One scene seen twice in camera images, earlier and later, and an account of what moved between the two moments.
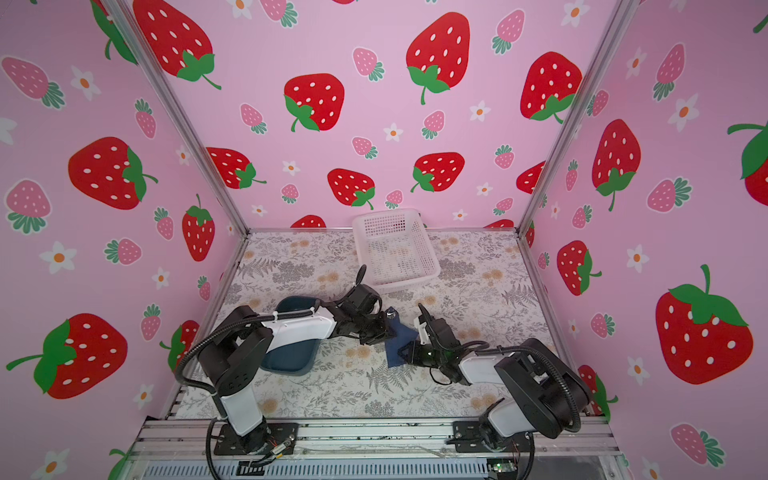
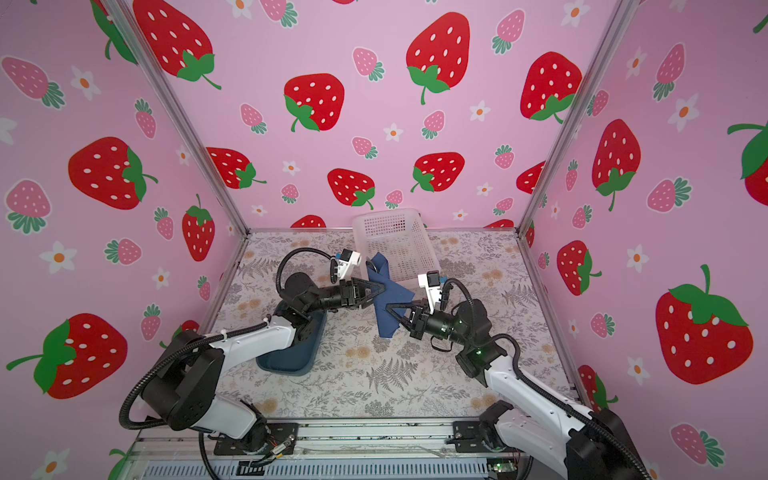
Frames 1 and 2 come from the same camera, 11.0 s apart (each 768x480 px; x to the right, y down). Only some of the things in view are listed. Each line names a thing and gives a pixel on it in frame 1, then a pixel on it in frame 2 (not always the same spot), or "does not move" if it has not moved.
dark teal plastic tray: x=296 y=358 does not move
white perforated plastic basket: x=396 y=249 does not move
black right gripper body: x=423 y=355 -> x=440 y=327
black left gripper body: x=372 y=328 -> x=331 y=300
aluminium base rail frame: x=184 y=449 does not move
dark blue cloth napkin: x=403 y=334 -> x=393 y=293
